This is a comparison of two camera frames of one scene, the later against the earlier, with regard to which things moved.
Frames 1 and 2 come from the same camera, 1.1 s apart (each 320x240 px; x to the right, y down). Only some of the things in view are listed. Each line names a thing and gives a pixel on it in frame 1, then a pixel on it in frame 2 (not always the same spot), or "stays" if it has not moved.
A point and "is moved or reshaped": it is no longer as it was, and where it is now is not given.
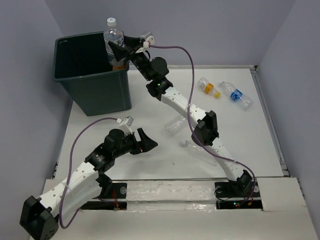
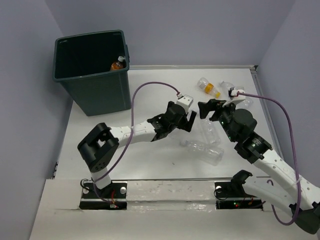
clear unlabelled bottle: [171, 128] is moved or reshaped
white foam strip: [171, 195] stays
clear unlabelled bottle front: [202, 153] stays
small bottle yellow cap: [203, 84] stays
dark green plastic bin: [81, 64] stays
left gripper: [145, 144] to [189, 123]
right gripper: [120, 52] to [211, 105]
